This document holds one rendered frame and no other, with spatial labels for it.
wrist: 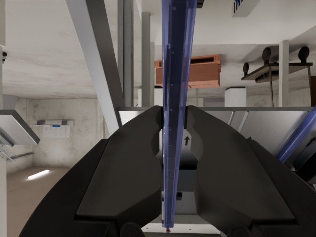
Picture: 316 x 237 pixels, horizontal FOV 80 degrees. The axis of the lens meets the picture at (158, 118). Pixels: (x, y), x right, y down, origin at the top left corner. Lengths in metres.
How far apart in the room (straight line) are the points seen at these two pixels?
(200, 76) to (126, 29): 2.70
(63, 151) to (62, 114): 2.14
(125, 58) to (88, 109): 10.75
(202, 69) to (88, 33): 3.06
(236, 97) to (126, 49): 6.22
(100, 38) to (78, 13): 0.04
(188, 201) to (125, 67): 0.38
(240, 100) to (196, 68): 3.67
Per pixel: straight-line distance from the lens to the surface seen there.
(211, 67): 3.26
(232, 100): 6.63
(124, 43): 0.59
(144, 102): 0.68
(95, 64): 0.25
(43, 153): 12.98
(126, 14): 0.61
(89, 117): 11.26
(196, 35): 0.95
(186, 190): 0.39
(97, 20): 0.24
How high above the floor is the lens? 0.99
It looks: level
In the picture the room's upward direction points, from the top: 180 degrees counter-clockwise
